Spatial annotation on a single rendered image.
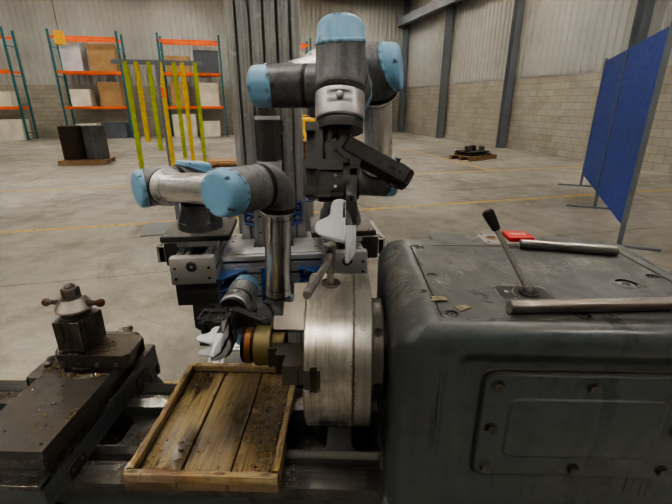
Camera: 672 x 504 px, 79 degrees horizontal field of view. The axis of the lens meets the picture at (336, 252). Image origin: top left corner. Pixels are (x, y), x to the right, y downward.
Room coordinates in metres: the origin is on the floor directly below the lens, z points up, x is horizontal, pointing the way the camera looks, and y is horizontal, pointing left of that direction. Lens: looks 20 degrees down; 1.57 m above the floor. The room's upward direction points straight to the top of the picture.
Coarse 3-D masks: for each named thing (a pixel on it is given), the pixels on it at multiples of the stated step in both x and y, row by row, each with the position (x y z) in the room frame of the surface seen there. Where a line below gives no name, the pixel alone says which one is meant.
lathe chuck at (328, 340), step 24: (336, 288) 0.72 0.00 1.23; (312, 312) 0.66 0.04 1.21; (336, 312) 0.66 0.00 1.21; (312, 336) 0.63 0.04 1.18; (336, 336) 0.63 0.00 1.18; (312, 360) 0.61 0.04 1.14; (336, 360) 0.61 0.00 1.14; (336, 384) 0.60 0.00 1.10; (312, 408) 0.60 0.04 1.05; (336, 408) 0.60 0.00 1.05
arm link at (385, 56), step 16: (368, 48) 1.11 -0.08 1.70; (384, 48) 1.11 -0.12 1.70; (368, 64) 1.10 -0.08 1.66; (384, 64) 1.09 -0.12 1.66; (400, 64) 1.14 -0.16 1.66; (384, 80) 1.10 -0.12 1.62; (400, 80) 1.12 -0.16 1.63; (384, 96) 1.14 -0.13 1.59; (368, 112) 1.19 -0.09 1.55; (384, 112) 1.19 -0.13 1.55; (368, 128) 1.23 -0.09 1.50; (384, 128) 1.22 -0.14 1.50; (368, 144) 1.27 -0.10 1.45; (384, 144) 1.26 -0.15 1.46; (368, 176) 1.34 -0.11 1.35; (368, 192) 1.37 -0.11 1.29; (384, 192) 1.36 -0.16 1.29
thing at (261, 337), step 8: (248, 328) 0.76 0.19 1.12; (256, 328) 0.76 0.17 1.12; (264, 328) 0.76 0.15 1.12; (272, 328) 0.76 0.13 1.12; (248, 336) 0.74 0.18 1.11; (256, 336) 0.73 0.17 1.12; (264, 336) 0.73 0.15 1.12; (272, 336) 0.74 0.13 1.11; (280, 336) 0.74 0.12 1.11; (240, 344) 0.73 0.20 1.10; (248, 344) 0.73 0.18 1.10; (256, 344) 0.72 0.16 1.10; (264, 344) 0.72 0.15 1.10; (240, 352) 0.72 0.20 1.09; (248, 352) 0.72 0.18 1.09; (256, 352) 0.72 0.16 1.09; (264, 352) 0.72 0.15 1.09; (248, 360) 0.72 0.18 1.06; (256, 360) 0.72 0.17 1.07; (264, 360) 0.72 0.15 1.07
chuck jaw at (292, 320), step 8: (296, 288) 0.82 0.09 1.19; (304, 288) 0.82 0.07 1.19; (296, 296) 0.81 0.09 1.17; (288, 304) 0.80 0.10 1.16; (296, 304) 0.80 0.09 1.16; (304, 304) 0.80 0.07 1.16; (288, 312) 0.78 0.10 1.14; (296, 312) 0.78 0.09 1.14; (304, 312) 0.78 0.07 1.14; (280, 320) 0.77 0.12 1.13; (288, 320) 0.77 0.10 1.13; (296, 320) 0.77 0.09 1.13; (280, 328) 0.76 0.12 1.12; (288, 328) 0.76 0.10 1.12; (296, 328) 0.76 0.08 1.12
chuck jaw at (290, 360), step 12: (276, 348) 0.70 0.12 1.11; (288, 348) 0.70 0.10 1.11; (300, 348) 0.70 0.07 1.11; (276, 360) 0.67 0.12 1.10; (288, 360) 0.65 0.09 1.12; (300, 360) 0.65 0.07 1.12; (276, 372) 0.66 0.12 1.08; (288, 372) 0.62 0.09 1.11; (300, 372) 0.62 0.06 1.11; (312, 372) 0.61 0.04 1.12; (288, 384) 0.62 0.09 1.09; (300, 384) 0.62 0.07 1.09; (312, 384) 0.60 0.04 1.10
